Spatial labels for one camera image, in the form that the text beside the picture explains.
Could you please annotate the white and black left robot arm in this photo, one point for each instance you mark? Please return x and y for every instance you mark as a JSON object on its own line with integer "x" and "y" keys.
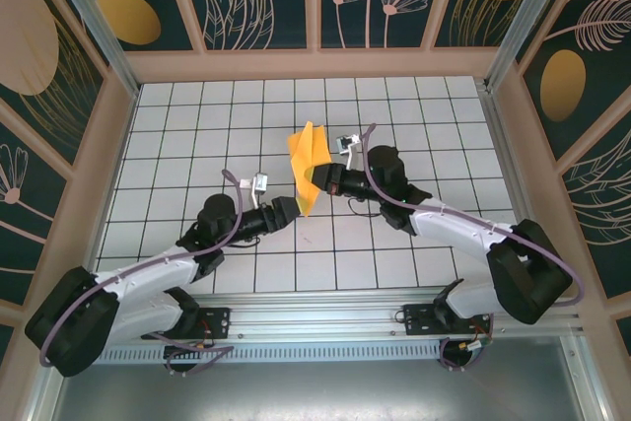
{"x": 148, "y": 273}

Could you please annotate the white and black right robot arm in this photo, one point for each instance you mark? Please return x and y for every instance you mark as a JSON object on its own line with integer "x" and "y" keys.
{"x": 527, "y": 273}

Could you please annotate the yellow power connector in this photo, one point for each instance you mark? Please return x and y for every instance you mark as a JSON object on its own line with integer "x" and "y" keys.
{"x": 463, "y": 345}
{"x": 202, "y": 343}

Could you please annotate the grey metal panel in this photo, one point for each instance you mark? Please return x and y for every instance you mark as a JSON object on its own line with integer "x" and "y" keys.
{"x": 315, "y": 391}

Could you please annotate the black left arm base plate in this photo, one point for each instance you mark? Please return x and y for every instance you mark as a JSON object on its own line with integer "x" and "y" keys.
{"x": 219, "y": 322}

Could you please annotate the aluminium mounting rail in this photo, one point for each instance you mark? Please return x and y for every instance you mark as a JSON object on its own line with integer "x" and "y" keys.
{"x": 315, "y": 322}

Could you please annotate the aluminium side rail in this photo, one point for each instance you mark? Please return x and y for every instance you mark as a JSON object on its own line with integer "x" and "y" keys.
{"x": 499, "y": 145}

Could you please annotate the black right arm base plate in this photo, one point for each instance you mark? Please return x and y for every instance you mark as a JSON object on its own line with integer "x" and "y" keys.
{"x": 419, "y": 320}

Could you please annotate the aluminium frame post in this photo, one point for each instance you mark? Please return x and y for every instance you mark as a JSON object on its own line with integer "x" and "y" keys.
{"x": 523, "y": 21}
{"x": 94, "y": 21}

